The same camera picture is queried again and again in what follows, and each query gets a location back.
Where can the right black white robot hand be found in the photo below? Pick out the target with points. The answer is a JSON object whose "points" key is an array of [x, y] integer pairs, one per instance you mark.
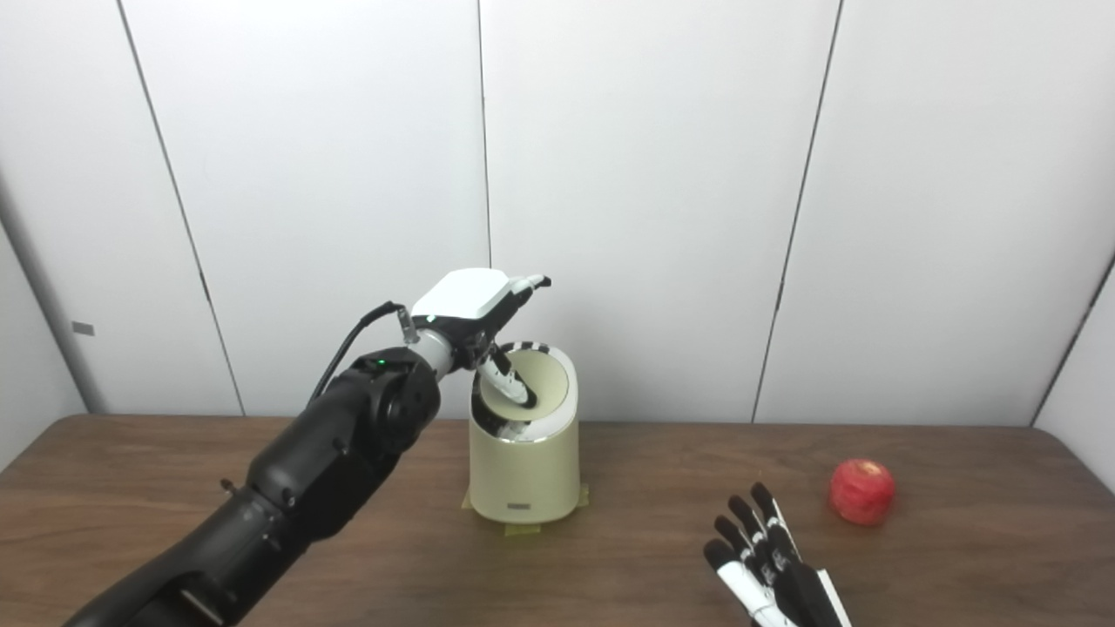
{"points": [[784, 583]]}

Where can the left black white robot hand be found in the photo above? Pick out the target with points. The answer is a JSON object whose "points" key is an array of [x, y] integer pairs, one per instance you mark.
{"points": [[462, 300]]}

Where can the cream round bin lid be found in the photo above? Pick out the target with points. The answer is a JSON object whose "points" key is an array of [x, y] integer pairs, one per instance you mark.
{"points": [[549, 379]]}

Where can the red apple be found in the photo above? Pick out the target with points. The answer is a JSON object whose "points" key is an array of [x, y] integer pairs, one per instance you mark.
{"points": [[862, 492]]}

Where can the cream-colored bin body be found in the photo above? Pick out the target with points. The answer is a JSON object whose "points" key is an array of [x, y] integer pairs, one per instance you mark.
{"points": [[523, 479]]}

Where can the small grey wall sticker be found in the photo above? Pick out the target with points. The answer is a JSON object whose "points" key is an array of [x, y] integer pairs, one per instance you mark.
{"points": [[83, 328]]}

